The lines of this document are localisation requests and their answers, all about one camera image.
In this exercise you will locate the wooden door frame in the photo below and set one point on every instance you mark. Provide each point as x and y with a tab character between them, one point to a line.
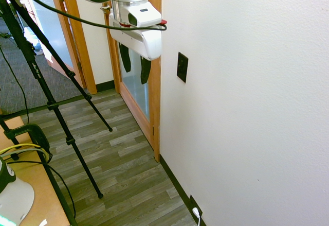
77	38

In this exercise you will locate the wooden glass door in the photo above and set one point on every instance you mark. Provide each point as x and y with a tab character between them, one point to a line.
133	87

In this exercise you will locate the black clamp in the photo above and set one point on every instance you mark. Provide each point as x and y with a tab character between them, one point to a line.
33	136

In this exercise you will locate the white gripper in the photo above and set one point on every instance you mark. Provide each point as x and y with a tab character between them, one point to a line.
136	39

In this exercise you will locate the black light switch plate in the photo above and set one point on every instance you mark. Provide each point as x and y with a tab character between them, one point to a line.
182	67

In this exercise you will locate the white plug in outlet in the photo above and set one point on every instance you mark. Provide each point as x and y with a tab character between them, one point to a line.
196	206

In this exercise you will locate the black baseboard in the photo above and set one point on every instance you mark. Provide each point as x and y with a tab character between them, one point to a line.
177	182

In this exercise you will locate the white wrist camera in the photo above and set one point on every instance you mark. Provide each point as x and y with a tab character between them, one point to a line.
142	15

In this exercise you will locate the black camera tripod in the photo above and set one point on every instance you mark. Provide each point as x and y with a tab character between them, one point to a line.
38	63

